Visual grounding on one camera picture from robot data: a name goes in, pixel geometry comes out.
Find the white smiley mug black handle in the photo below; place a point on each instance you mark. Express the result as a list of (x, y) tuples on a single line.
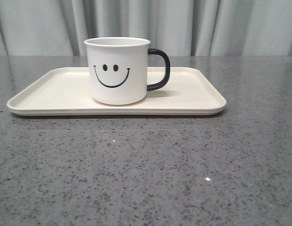
[(118, 69)]

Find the cream rectangular plastic tray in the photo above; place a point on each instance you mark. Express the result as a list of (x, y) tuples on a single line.
[(65, 91)]

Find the grey-white pleated curtain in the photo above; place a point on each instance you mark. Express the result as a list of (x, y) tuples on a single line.
[(179, 27)]

